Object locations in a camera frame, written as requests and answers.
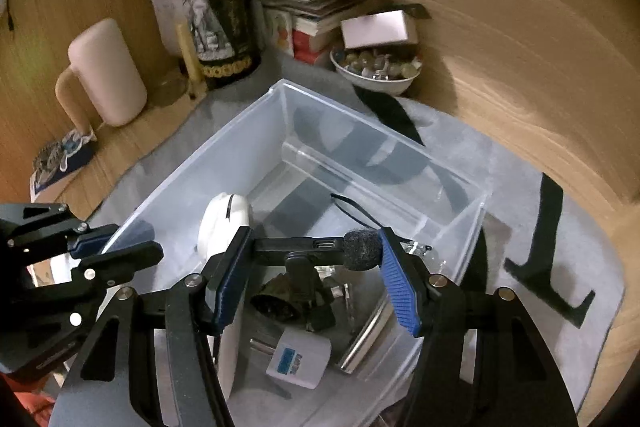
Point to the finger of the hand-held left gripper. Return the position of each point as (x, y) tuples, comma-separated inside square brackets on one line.
[(125, 262), (92, 242)]

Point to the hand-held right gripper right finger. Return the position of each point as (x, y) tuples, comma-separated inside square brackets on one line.
[(400, 287)]

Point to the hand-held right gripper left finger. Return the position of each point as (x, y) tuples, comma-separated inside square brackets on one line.
[(230, 287)]

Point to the dark toy figure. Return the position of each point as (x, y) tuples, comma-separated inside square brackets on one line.
[(272, 302)]

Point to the silver metal bar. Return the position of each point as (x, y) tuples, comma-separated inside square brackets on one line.
[(365, 337)]

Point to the black microphone with foam windscreen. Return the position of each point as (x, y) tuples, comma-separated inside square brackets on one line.
[(300, 246)]

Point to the white charger plug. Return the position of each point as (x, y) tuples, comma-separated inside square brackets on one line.
[(305, 357)]

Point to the clear plastic storage box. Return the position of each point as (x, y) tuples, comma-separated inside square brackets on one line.
[(350, 147)]

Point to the person's left forearm orange sleeve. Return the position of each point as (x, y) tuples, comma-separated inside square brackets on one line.
[(20, 407)]

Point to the white handheld electric device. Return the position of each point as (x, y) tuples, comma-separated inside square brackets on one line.
[(220, 217)]

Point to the cartoon sticker card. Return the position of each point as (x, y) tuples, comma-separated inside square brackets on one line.
[(55, 157)]

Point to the grey mat with black pattern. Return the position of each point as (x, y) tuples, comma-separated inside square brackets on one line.
[(525, 217)]

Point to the pale pink mug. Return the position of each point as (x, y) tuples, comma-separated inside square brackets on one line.
[(105, 72)]

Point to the clear glass jar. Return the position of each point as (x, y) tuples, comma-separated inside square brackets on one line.
[(170, 89)]

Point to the white bowl of beads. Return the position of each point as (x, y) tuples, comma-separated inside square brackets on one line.
[(380, 82)]

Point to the small yellow tube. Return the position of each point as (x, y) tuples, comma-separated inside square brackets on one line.
[(189, 57)]

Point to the handwritten paper note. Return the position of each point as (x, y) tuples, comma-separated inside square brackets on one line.
[(165, 2)]

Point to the small white cardboard box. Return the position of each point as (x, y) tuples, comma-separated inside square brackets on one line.
[(375, 27)]

